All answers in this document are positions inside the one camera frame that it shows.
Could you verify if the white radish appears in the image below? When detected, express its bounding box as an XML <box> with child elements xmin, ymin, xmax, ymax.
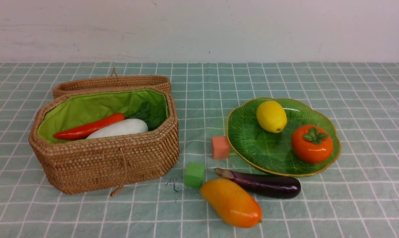
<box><xmin>87</xmin><ymin>118</ymin><xmax>148</xmax><ymax>139</ymax></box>

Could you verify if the yellow lemon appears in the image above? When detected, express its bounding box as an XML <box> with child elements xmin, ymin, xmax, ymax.
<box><xmin>256</xmin><ymin>100</ymin><xmax>287</xmax><ymax>134</ymax></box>

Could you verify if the orange persimmon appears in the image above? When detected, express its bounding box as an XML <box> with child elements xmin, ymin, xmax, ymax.
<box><xmin>291</xmin><ymin>124</ymin><xmax>334</xmax><ymax>164</ymax></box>

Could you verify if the red chili pepper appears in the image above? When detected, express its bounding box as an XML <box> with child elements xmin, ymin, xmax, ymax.
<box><xmin>53</xmin><ymin>113</ymin><xmax>126</xmax><ymax>140</ymax></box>

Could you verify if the orange foam cube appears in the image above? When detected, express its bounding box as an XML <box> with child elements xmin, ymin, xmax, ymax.
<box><xmin>212</xmin><ymin>136</ymin><xmax>231</xmax><ymax>160</ymax></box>

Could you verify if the green foam cube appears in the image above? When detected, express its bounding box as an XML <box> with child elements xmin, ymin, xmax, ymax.
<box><xmin>183</xmin><ymin>162</ymin><xmax>205</xmax><ymax>188</ymax></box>

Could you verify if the green leaf-shaped glass plate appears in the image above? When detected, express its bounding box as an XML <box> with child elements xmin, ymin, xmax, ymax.
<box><xmin>226</xmin><ymin>97</ymin><xmax>341</xmax><ymax>178</ymax></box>

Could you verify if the woven rattan basket lid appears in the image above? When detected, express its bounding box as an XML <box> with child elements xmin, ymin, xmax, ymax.
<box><xmin>52</xmin><ymin>68</ymin><xmax>172</xmax><ymax>99</ymax></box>

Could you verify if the orange yellow mango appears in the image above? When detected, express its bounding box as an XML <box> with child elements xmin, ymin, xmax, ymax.
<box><xmin>200</xmin><ymin>178</ymin><xmax>262</xmax><ymax>228</ymax></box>

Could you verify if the purple eggplant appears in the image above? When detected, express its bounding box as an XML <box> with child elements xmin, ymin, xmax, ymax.
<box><xmin>214</xmin><ymin>168</ymin><xmax>301</xmax><ymax>199</ymax></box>

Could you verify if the woven rattan basket green lining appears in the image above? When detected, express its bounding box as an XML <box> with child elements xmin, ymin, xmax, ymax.
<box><xmin>28</xmin><ymin>87</ymin><xmax>180</xmax><ymax>195</ymax></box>

